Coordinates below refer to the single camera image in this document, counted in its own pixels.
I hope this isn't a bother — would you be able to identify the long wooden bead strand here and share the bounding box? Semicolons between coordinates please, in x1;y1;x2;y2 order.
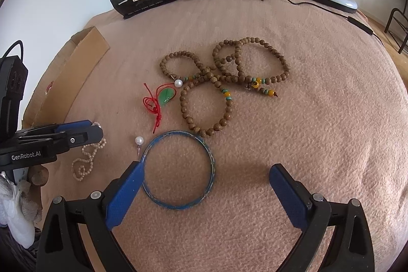
212;37;291;99

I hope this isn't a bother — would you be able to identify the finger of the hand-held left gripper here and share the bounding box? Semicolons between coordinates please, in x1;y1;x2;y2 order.
17;126;105;155
15;120;96;139

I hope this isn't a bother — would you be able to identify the blue bangle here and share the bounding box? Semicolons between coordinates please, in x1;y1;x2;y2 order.
140;131;216;210

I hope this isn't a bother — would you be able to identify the small wooden bead bracelet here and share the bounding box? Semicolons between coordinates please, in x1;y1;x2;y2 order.
160;50;208;81

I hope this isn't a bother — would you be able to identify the pearl necklace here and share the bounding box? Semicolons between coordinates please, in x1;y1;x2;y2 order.
71;121;107;182

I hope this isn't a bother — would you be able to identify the grey rag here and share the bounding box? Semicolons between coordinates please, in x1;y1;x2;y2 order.
14;179;43;223

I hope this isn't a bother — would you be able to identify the pink blanket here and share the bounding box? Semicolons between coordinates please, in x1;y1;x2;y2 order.
22;0;406;272

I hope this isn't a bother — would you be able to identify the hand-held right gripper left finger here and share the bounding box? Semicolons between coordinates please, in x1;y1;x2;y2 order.
36;160;147;272

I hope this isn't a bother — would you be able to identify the cardboard box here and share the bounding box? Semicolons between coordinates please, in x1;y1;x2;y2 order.
22;27;111;130

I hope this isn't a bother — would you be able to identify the white plastic bag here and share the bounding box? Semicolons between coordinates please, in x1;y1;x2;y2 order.
0;175;36;250

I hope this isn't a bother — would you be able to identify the black ring light cable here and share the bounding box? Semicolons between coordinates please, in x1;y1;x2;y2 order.
223;0;385;45

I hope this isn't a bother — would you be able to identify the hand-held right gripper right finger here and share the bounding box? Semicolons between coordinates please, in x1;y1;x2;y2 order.
269;164;375;272

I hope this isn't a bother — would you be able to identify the green pendant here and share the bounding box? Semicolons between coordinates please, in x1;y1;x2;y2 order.
142;83;177;134

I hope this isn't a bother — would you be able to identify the dark metal rack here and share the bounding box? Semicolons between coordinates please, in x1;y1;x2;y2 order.
384;8;408;55

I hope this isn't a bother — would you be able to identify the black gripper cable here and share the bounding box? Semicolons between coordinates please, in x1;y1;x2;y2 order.
3;40;25;60

